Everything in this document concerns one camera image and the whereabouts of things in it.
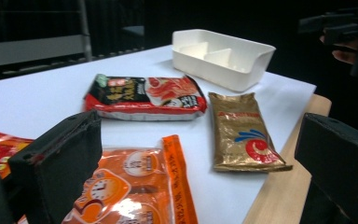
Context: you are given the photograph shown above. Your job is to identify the gold foil packet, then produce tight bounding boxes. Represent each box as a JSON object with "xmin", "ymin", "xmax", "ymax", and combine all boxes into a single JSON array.
[{"xmin": 208, "ymin": 91, "xmax": 294, "ymax": 173}]

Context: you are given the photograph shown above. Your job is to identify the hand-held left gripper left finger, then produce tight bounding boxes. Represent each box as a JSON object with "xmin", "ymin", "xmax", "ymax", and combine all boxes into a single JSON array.
[{"xmin": 7, "ymin": 110, "xmax": 103, "ymax": 224}]

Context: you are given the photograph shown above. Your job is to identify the white table mat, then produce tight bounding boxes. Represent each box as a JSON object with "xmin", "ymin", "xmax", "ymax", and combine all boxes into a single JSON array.
[{"xmin": 0, "ymin": 45, "xmax": 317, "ymax": 224}]

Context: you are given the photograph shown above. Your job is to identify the white plastic storage box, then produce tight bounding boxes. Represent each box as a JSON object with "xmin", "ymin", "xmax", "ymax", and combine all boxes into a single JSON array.
[{"xmin": 172, "ymin": 28, "xmax": 277, "ymax": 92}]

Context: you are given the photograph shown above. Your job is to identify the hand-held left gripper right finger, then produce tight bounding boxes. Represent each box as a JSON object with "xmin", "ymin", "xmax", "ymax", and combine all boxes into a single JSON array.
[{"xmin": 294, "ymin": 112, "xmax": 358, "ymax": 218}]

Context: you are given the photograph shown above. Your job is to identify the red and black snack packet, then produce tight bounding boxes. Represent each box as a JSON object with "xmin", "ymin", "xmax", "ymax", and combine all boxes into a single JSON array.
[{"xmin": 83, "ymin": 74, "xmax": 208, "ymax": 121}]

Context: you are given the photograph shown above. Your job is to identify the orange packet with clock print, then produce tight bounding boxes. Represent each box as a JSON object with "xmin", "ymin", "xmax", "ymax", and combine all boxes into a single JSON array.
[{"xmin": 61, "ymin": 134, "xmax": 200, "ymax": 224}]

